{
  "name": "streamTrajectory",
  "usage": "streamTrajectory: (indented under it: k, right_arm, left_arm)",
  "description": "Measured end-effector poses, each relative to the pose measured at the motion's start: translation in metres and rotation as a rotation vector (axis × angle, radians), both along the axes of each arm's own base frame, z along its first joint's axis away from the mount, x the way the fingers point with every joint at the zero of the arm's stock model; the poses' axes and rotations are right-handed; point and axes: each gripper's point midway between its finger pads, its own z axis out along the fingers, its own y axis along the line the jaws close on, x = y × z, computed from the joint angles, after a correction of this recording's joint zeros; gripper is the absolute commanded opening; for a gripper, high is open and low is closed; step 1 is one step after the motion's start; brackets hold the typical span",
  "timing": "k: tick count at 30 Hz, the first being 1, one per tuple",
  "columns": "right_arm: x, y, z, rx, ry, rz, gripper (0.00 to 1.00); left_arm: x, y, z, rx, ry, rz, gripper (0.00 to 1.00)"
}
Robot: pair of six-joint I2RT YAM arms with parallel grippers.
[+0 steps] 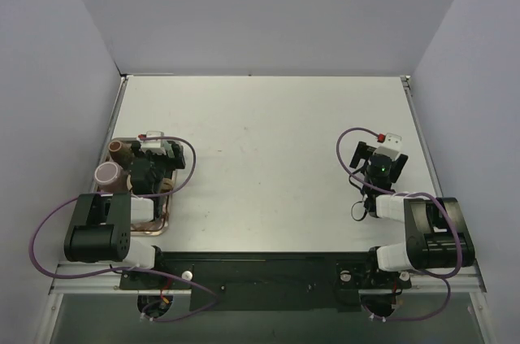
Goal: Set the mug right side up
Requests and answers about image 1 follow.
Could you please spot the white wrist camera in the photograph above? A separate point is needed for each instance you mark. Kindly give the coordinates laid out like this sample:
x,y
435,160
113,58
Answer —
x,y
390,145
153,142

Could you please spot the metal tray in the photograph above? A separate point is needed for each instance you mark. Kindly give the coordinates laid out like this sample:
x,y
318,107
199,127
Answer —
x,y
155,224

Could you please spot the mauve pink mug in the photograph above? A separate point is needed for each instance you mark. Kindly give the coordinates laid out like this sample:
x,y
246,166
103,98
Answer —
x,y
111,178

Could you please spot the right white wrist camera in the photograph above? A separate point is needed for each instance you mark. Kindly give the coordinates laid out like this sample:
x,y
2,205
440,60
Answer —
x,y
390,145

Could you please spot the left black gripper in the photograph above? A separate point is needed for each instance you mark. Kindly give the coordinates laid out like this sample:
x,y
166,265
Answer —
x,y
163,156

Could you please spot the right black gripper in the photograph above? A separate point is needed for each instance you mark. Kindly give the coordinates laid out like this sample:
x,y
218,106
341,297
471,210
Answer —
x,y
361,153

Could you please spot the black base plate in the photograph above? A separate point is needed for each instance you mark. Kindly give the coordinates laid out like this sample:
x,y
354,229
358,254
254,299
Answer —
x,y
272,281

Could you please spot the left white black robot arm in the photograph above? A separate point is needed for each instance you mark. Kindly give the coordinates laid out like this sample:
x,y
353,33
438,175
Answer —
x,y
100,228

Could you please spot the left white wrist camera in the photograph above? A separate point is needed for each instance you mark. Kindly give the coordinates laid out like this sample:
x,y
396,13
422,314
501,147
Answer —
x,y
153,142

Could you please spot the brown mug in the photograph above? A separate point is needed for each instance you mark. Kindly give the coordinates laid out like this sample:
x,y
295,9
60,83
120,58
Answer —
x,y
120,153

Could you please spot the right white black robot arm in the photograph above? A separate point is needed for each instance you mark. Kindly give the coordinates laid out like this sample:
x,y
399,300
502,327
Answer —
x,y
436,235

